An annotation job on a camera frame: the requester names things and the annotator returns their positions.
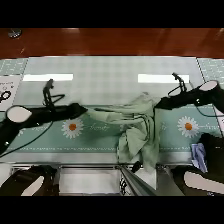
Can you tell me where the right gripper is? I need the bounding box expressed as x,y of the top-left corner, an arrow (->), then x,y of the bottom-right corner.
154,95 -> 180,111

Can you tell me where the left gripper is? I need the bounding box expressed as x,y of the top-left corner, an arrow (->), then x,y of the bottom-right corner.
64,102 -> 89,119

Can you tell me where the pale green shirt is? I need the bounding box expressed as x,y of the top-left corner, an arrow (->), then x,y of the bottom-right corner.
85,92 -> 165,175

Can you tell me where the blue garment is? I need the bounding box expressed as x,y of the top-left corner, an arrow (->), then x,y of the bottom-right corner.
190,142 -> 210,175

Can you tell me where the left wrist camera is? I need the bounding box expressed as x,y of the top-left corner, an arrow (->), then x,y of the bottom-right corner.
42,78 -> 66,108

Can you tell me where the black cable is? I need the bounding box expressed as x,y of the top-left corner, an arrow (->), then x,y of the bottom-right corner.
194,99 -> 224,119
0,120 -> 55,158

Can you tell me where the silver frame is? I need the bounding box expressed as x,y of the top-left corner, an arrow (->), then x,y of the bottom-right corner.
0,161 -> 224,197

